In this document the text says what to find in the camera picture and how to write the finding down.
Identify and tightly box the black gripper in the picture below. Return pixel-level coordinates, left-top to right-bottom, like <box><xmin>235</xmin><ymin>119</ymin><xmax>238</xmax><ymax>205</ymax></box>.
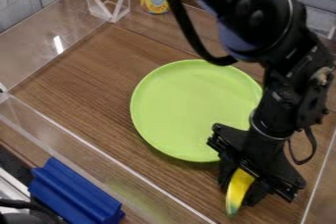
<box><xmin>208</xmin><ymin>123</ymin><xmax>306</xmax><ymax>206</ymax></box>

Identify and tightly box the yellow banana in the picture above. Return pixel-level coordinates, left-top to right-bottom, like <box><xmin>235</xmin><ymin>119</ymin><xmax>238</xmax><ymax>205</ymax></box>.
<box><xmin>226</xmin><ymin>168</ymin><xmax>255</xmax><ymax>216</ymax></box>

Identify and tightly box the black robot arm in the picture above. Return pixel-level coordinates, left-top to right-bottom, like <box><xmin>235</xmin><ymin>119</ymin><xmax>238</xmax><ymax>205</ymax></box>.
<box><xmin>168</xmin><ymin>0</ymin><xmax>336</xmax><ymax>209</ymax></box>

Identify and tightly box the green plate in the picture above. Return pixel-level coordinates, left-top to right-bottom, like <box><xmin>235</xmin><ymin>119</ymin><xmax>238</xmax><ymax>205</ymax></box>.
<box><xmin>130</xmin><ymin>60</ymin><xmax>262</xmax><ymax>163</ymax></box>

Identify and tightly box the blue plastic clamp block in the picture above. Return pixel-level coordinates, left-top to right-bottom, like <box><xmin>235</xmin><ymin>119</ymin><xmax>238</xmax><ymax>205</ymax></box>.
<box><xmin>30</xmin><ymin>157</ymin><xmax>126</xmax><ymax>224</ymax></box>

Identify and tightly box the black cable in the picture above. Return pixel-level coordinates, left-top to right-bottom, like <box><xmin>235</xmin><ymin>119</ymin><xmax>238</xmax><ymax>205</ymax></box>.
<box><xmin>0</xmin><ymin>197</ymin><xmax>63</xmax><ymax>224</ymax></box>

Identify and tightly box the clear acrylic enclosure wall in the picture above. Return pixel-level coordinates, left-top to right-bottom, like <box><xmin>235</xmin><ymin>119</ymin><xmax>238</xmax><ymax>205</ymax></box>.
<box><xmin>0</xmin><ymin>0</ymin><xmax>336</xmax><ymax>224</ymax></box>

